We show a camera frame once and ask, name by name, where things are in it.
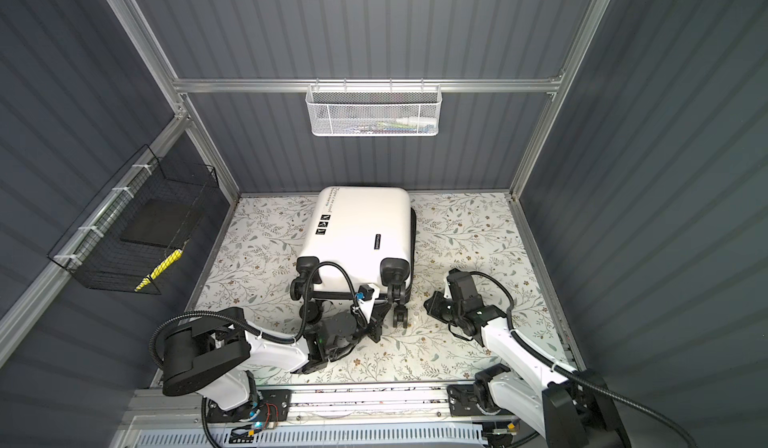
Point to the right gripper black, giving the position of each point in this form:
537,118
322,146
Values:
434,305

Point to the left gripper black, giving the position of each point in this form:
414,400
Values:
376,323

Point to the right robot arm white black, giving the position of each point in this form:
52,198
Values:
564,405

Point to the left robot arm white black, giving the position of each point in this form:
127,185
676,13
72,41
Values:
206,352

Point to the floral table mat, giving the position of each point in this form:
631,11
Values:
476,232

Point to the white ventilation grille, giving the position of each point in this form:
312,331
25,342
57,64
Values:
419,435

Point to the yellow black striped item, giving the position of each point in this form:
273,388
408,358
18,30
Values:
159,269

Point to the black pad in basket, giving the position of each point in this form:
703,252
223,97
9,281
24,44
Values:
162,224

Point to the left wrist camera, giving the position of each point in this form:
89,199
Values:
364,297

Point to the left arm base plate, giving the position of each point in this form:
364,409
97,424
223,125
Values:
267,405

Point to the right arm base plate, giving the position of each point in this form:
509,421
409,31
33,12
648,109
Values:
464,402

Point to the white wire basket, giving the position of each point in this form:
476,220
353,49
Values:
386,113

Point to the black wire basket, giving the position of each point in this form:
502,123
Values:
91,251

